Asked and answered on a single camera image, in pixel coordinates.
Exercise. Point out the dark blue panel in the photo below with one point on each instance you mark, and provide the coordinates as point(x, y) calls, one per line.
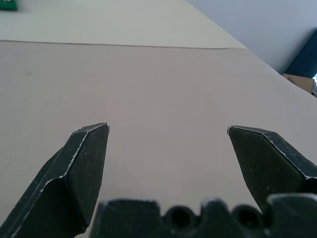
point(303, 58)

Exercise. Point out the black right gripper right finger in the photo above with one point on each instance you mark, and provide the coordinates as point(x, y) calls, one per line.
point(267, 163)

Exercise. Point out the brown cardboard box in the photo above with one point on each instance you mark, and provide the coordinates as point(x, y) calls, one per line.
point(301, 83)

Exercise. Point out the green box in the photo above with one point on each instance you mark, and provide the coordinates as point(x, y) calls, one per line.
point(8, 4)

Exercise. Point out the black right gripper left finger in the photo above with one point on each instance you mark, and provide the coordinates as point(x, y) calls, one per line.
point(74, 173)

